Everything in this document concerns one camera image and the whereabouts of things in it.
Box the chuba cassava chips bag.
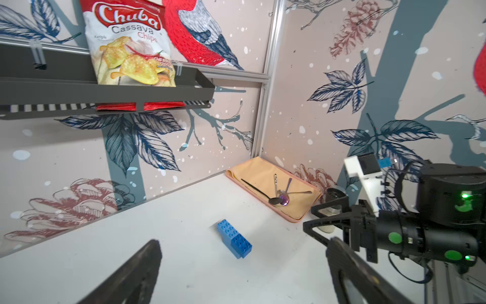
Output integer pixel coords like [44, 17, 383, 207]
[80, 1, 176, 87]

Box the yellow cloth mat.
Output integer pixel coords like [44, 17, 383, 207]
[225, 157, 323, 223]

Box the black lid shaker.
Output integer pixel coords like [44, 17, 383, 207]
[318, 186, 349, 234]

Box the spoon with patterned handle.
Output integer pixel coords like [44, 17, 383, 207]
[273, 174, 278, 197]

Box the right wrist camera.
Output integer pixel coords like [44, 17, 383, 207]
[344, 152, 386, 216]

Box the light blue long lego brick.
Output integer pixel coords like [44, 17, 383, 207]
[216, 220, 253, 258]

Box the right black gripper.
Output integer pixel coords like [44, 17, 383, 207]
[303, 197, 480, 273]

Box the purple spoon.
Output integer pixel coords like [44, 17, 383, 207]
[277, 178, 292, 206]

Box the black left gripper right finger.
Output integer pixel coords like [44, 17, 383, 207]
[326, 238, 411, 303]

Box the black wall basket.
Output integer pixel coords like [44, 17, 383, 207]
[1, 39, 215, 120]

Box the black spoon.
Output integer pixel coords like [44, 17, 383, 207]
[242, 179, 283, 206]

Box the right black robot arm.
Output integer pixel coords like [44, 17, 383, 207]
[303, 163, 485, 274]

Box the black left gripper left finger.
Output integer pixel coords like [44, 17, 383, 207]
[80, 239, 163, 303]

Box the silver spoon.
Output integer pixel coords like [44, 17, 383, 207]
[277, 190, 313, 196]

